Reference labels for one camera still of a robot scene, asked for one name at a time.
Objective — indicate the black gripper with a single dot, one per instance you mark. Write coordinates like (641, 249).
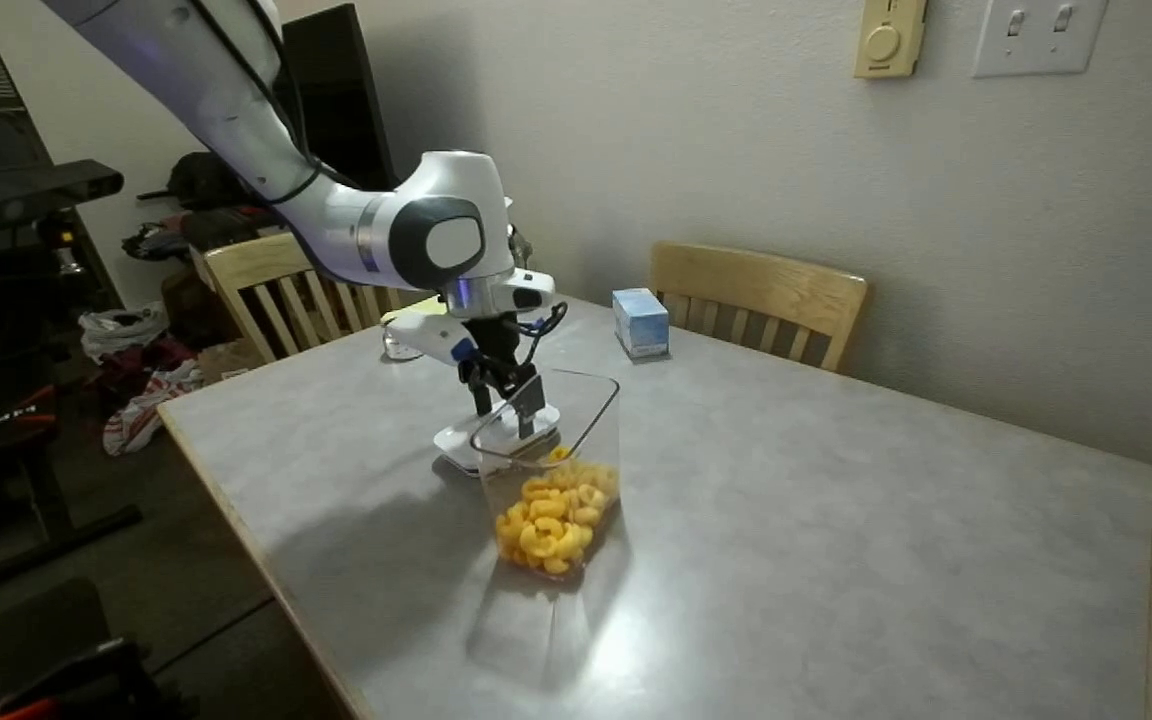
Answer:
(498, 350)

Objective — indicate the white container lid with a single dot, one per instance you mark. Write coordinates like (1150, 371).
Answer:
(462, 443)

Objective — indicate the clear plastic container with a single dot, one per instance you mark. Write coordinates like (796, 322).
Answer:
(597, 434)

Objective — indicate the small blue cardboard box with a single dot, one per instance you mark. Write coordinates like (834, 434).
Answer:
(636, 322)

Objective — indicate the wooden chair with solid backrest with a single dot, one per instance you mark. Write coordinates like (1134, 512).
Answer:
(757, 284)

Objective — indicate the wooden chair with slatted backrest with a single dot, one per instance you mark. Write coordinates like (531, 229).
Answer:
(269, 263)

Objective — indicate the clothes pile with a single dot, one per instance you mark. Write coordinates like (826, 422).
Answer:
(151, 383)

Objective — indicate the dark bag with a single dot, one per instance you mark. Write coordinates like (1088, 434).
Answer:
(196, 182)

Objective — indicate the black and red bag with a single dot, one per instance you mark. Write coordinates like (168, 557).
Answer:
(83, 685)

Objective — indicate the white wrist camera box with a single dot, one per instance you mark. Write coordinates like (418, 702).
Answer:
(428, 339)

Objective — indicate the black stand frame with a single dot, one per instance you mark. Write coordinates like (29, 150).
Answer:
(42, 493)

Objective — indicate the black camera on stand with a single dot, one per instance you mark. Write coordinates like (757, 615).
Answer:
(29, 189)

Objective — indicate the white light switch plate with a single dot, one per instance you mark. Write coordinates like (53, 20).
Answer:
(1036, 39)

